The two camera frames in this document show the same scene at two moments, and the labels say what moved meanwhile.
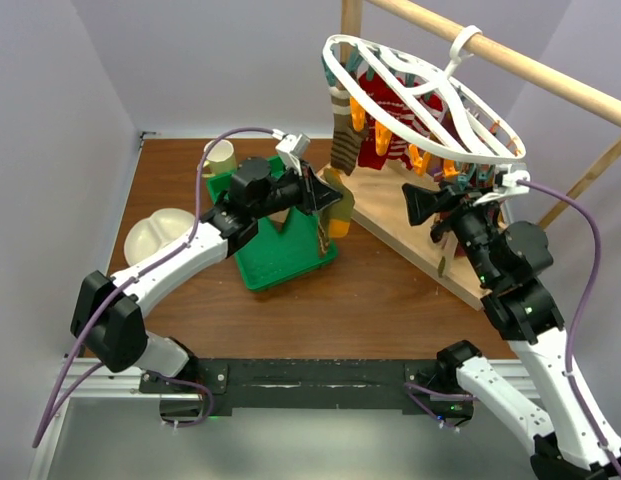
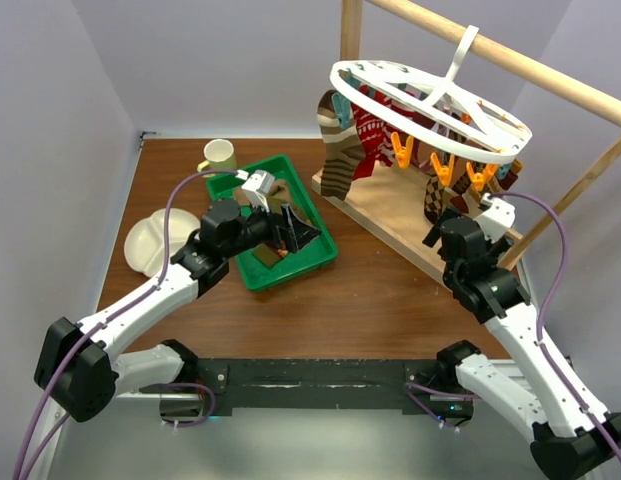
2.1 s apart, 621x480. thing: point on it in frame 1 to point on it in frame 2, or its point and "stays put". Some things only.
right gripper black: x=422 y=203 to x=496 y=249
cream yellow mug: x=220 y=160 stays put
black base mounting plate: x=416 y=387 stays put
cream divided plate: x=148 y=235 stays put
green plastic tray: x=278 y=256 stays put
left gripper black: x=322 y=194 to x=298 y=234
